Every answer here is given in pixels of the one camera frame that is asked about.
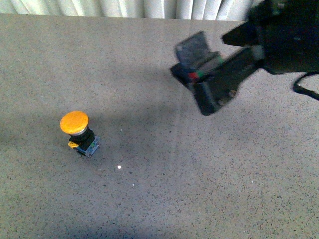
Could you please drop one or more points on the white pleated curtain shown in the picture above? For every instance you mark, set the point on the white pleated curtain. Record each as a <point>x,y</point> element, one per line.
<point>231,10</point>

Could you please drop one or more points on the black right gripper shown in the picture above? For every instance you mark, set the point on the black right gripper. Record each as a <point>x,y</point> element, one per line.
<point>287,30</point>

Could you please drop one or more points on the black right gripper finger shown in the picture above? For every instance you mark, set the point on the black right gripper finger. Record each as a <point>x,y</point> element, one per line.
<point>218,88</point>

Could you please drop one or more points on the yellow push button switch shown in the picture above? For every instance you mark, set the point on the yellow push button switch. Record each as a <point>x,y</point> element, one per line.
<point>82,138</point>

